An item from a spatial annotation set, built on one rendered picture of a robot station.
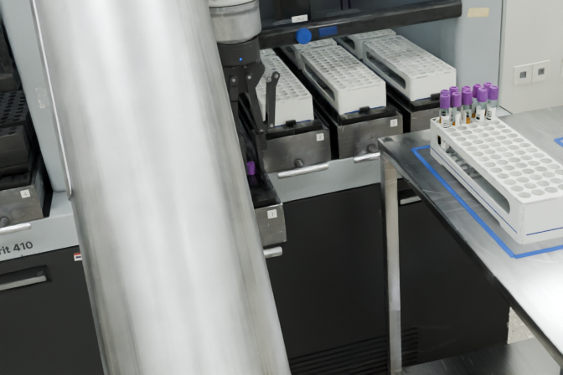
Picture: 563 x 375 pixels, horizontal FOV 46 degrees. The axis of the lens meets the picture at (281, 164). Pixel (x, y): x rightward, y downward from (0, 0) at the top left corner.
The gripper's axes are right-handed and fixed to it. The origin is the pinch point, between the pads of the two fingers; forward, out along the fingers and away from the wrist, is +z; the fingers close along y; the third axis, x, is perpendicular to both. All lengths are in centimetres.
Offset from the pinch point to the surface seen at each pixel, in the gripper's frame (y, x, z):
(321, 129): -16.1, -12.0, 3.8
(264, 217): 1.0, 13.3, 5.3
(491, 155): -31.2, 24.7, -3.7
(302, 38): -15.2, -16.7, -13.3
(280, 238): -1.1, 13.3, 9.8
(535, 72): -141, -130, 51
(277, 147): -7.0, -11.4, 5.6
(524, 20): -135, -131, 28
